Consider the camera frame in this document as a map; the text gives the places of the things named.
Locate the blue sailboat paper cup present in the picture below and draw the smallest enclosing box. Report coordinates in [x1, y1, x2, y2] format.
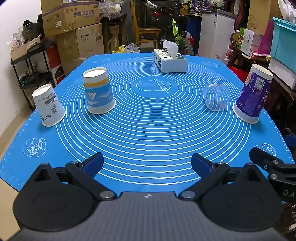
[83, 67, 116, 115]

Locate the black helmet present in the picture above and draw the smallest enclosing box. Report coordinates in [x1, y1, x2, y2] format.
[21, 20, 43, 42]

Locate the pink bag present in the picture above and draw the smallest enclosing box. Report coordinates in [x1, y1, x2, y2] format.
[258, 21, 275, 55]

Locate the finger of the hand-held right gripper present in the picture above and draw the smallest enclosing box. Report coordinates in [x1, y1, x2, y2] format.
[249, 147, 296, 181]
[285, 133, 296, 150]

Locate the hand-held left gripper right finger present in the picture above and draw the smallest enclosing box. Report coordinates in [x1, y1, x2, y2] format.
[179, 153, 270, 201]

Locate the shallow cardboard tray box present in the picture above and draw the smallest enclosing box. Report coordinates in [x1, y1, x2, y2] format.
[10, 37, 43, 61]

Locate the teal plastic storage box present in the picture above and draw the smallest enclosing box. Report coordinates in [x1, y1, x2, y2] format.
[269, 17, 296, 61]

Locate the white chest freezer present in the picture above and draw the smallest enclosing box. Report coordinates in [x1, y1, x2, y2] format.
[198, 9, 238, 62]

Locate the clear plastic cup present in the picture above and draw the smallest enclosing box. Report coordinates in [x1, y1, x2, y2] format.
[203, 83, 229, 112]

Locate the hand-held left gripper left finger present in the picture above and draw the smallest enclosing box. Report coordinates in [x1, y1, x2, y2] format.
[23, 152, 117, 202]

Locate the large brown cardboard box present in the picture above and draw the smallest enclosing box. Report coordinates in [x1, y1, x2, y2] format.
[41, 0, 100, 38]

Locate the blue silicone baking mat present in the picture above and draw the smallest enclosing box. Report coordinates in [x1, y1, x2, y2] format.
[0, 53, 296, 193]

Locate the purple paper cup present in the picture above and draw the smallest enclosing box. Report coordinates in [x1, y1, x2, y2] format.
[232, 64, 274, 124]

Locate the black and green bicycle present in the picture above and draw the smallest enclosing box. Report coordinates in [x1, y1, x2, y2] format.
[139, 0, 200, 56]

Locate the green and white carton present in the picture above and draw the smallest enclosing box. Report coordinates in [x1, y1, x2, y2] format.
[239, 27, 262, 56]

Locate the black metal shelf rack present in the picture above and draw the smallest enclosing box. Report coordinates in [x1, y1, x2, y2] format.
[10, 40, 59, 110]

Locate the grey plastic bag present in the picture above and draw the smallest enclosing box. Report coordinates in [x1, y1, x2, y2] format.
[125, 43, 140, 54]

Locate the white ink-painted paper cup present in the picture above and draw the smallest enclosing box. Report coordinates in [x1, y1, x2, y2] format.
[32, 84, 66, 127]

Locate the white plastic storage box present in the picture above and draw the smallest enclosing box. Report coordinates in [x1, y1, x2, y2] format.
[268, 57, 296, 90]

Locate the tall brown cardboard box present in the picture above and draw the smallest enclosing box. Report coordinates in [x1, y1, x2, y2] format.
[247, 0, 282, 36]

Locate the red and black box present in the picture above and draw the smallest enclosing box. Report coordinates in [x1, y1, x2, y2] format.
[47, 46, 65, 84]

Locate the plain brown cardboard box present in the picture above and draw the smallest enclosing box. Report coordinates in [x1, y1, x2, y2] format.
[56, 23, 105, 61]

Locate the wooden chair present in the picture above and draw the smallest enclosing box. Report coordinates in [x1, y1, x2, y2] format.
[131, 0, 161, 45]

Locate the white patterned tissue box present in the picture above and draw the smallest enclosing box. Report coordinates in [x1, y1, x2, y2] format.
[153, 40, 188, 73]

